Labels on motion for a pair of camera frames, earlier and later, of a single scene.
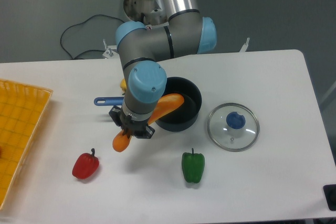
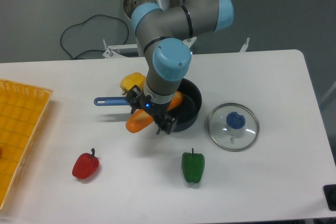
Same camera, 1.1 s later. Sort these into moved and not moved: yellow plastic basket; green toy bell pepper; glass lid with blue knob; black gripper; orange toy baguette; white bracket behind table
Moved: orange toy baguette; black gripper
Not moved: green toy bell pepper; yellow plastic basket; white bracket behind table; glass lid with blue knob
